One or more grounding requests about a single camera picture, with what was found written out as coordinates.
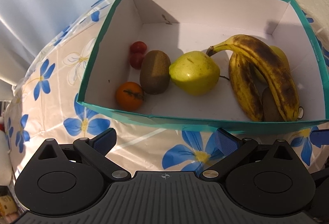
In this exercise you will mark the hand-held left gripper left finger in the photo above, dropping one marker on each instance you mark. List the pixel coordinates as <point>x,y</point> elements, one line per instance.
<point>105,140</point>

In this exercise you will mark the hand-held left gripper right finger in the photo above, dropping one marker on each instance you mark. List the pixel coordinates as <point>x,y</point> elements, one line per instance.
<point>226,141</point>

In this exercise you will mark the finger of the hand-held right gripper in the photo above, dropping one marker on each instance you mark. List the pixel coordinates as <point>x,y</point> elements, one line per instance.
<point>320,139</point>

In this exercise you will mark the tangerine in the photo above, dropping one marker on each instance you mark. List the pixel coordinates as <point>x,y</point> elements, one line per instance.
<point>128,98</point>

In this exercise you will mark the brown kiwi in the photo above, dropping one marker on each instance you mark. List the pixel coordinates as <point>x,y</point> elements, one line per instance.
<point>154,72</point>
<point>270,105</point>

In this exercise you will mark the yellow spotted banana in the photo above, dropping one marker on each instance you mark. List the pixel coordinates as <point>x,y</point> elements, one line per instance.
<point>244,85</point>

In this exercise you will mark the yellow-green pear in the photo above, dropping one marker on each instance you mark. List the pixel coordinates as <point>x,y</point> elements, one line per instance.
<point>195,72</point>
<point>280,56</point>

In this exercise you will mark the red cherry tomato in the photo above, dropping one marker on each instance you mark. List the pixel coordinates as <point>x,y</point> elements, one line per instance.
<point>136,60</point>
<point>138,47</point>

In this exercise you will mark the dark brown banana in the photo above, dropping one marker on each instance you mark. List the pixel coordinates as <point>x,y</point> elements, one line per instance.
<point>267,64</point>

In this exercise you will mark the teal cardboard box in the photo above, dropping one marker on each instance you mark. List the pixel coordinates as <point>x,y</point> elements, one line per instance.
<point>205,7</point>

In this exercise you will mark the blue floral tablecloth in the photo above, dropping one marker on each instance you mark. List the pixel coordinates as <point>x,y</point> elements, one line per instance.
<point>64,72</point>

